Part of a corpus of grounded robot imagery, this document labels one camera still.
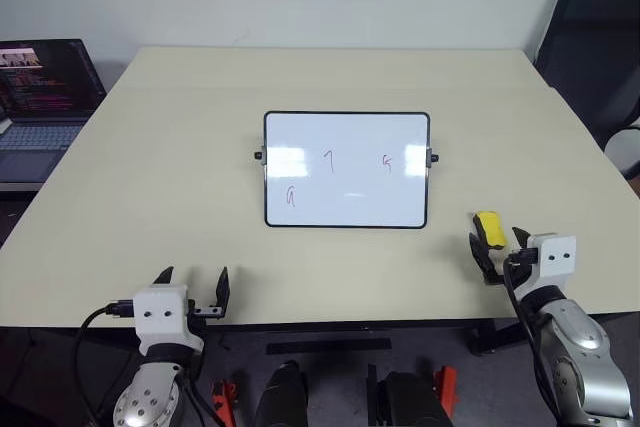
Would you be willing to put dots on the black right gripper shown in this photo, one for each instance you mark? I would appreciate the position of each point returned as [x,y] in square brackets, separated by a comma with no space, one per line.
[517,267]

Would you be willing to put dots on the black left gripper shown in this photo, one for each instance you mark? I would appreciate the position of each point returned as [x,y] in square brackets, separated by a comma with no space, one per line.
[200,314]

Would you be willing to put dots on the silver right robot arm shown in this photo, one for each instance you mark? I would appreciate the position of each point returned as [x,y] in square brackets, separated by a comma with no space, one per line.
[580,347]

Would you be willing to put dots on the yellow and black eraser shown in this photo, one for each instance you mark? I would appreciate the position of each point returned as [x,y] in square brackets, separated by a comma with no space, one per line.
[490,229]

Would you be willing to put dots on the black table leg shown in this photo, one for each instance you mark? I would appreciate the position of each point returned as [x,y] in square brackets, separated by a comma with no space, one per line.
[495,337]

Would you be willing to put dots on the red plastic part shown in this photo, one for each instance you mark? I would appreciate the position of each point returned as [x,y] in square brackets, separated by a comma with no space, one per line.
[224,402]
[446,389]

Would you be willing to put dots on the dark rounded shape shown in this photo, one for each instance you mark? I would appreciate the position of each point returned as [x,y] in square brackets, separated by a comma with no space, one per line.
[407,399]
[281,397]

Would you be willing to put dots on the white curved chair armrest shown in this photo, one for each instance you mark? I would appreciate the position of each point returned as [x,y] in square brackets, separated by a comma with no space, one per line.
[625,139]

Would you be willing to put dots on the small white framed whiteboard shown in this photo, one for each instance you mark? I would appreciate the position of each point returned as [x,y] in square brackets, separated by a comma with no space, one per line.
[345,182]

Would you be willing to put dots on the black mesh office chair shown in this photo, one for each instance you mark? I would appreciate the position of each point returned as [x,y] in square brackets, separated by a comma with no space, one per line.
[590,37]

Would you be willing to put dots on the open grey laptop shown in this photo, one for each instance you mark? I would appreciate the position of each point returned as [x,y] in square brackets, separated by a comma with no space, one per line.
[45,92]

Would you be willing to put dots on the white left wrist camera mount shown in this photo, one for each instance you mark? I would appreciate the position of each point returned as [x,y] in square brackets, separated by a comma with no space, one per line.
[160,312]

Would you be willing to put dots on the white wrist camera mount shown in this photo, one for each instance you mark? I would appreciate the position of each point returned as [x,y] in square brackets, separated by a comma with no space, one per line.
[555,257]
[160,312]

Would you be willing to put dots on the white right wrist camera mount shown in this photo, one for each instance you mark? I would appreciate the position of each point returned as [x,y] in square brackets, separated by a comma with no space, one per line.
[555,257]

